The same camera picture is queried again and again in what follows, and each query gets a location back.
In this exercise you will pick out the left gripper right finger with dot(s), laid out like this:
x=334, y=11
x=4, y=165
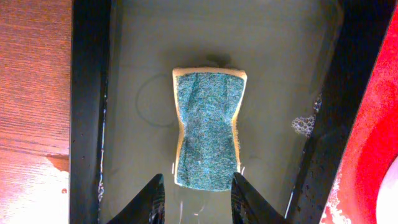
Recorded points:
x=248, y=206

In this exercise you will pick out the green and yellow sponge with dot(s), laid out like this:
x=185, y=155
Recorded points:
x=207, y=102

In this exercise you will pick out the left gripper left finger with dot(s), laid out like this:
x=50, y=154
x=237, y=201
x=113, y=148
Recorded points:
x=147, y=207

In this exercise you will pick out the light blue plate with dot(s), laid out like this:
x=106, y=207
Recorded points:
x=387, y=199

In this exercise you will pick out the red plastic tray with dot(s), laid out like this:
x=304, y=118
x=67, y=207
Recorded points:
x=372, y=144

